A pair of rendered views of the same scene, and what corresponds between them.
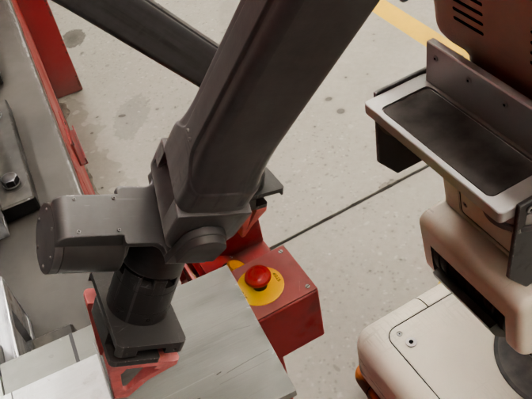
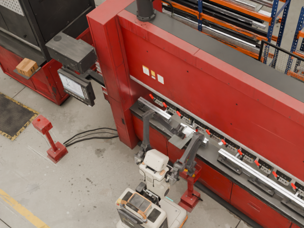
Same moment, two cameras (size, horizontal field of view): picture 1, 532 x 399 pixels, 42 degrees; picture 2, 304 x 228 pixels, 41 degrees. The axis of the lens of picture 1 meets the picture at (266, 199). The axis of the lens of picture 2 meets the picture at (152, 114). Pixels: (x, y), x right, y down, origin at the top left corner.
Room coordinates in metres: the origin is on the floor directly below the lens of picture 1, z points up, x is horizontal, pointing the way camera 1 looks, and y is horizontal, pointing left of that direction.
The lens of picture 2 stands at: (2.54, -1.24, 4.85)
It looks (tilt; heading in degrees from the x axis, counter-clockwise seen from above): 53 degrees down; 153
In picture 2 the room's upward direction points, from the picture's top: 8 degrees counter-clockwise
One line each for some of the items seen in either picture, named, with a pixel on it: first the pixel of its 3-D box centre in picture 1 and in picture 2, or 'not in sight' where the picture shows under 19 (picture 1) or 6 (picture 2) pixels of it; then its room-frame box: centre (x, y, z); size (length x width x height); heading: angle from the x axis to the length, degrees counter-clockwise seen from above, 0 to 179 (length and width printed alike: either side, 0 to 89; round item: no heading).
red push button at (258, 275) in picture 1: (259, 281); not in sight; (0.66, 0.03, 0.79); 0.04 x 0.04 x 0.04
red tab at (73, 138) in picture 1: (73, 136); (254, 206); (1.39, 0.43, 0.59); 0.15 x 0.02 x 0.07; 16
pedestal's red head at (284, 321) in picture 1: (243, 281); (190, 171); (0.70, 0.06, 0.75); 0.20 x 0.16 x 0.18; 20
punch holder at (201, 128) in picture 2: not in sight; (201, 123); (0.53, 0.35, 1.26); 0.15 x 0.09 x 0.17; 16
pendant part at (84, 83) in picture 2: not in sight; (78, 86); (-0.65, -0.54, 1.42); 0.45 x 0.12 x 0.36; 20
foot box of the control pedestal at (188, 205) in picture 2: not in sight; (189, 199); (0.71, 0.03, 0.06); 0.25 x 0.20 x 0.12; 110
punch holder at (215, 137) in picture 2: not in sight; (216, 133); (0.72, 0.40, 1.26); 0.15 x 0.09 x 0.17; 16
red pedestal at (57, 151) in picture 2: not in sight; (49, 138); (-0.96, -1.08, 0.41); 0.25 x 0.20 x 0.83; 106
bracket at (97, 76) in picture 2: not in sight; (92, 82); (-0.82, -0.31, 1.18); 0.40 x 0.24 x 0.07; 16
